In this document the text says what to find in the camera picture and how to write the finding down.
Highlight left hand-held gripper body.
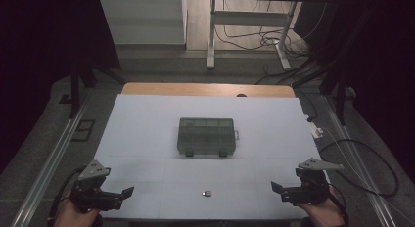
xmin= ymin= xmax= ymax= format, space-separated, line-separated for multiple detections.
xmin=69 ymin=159 xmax=123 ymax=213

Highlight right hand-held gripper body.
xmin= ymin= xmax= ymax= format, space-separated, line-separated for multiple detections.
xmin=280 ymin=158 xmax=345 ymax=206

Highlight clear grey compartment storage box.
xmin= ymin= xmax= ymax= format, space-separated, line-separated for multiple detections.
xmin=176 ymin=117 xmax=240 ymax=158

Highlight person's right hand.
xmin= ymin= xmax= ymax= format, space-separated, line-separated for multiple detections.
xmin=298 ymin=187 xmax=346 ymax=227

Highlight person's left hand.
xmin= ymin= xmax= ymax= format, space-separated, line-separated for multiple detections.
xmin=53 ymin=191 xmax=101 ymax=227

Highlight black floor socket plate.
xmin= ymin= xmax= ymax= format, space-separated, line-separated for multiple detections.
xmin=71 ymin=118 xmax=97 ymax=143

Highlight white table cover board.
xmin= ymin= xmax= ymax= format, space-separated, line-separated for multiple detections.
xmin=93 ymin=94 xmax=345 ymax=221

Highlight black metal stand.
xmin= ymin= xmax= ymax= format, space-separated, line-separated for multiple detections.
xmin=291 ymin=54 xmax=357 ymax=126
xmin=58 ymin=54 xmax=127 ymax=119

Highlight wooden table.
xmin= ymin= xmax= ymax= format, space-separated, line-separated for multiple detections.
xmin=120 ymin=82 xmax=297 ymax=99

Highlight white cabinet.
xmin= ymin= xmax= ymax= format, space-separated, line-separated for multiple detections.
xmin=99 ymin=0 xmax=189 ymax=46

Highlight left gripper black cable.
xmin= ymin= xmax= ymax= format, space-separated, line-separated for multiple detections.
xmin=48 ymin=167 xmax=86 ymax=223

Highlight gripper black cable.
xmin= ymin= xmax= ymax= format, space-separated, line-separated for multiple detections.
xmin=48 ymin=167 xmax=86 ymax=223
xmin=327 ymin=183 xmax=349 ymax=227

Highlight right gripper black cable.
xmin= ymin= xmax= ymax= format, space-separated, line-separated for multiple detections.
xmin=327 ymin=183 xmax=349 ymax=227

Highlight thin white floor cable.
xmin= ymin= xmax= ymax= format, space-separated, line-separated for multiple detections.
xmin=321 ymin=127 xmax=415 ymax=227

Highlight metal floor rail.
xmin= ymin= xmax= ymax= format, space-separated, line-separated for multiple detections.
xmin=321 ymin=94 xmax=398 ymax=227
xmin=9 ymin=98 xmax=91 ymax=227

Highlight black looped floor cable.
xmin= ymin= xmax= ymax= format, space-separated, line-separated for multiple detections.
xmin=317 ymin=138 xmax=400 ymax=198

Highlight tangled black cables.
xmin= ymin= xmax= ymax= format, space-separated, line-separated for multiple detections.
xmin=214 ymin=0 xmax=315 ymax=59

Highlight white desk frame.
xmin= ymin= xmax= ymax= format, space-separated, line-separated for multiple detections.
xmin=207 ymin=0 xmax=300 ymax=71

